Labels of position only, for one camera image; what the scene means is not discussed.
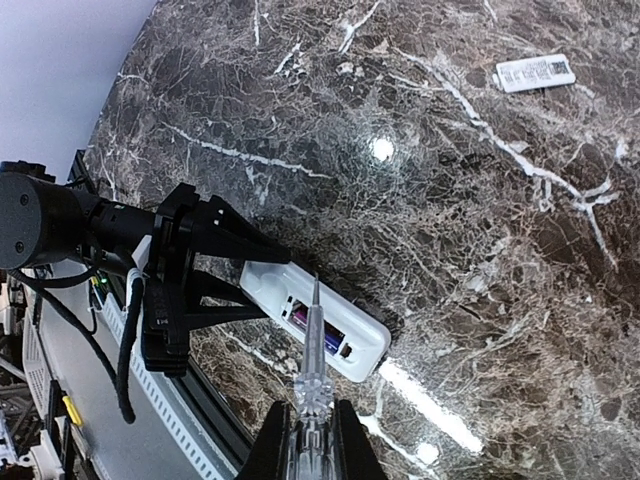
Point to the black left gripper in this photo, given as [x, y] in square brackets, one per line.
[218, 231]

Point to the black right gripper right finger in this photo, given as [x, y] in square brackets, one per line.
[353, 454]

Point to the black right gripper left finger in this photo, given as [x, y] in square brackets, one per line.
[268, 456]

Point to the clear handle test screwdriver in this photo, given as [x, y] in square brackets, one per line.
[310, 451]

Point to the purple AA battery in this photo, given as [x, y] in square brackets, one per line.
[299, 317]
[333, 339]

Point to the white remote battery cover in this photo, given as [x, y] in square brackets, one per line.
[535, 73]

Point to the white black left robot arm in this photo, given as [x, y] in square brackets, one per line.
[44, 223]

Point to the black front table rail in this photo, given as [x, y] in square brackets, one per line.
[182, 419]

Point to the white slotted cable duct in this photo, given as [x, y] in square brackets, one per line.
[55, 353]

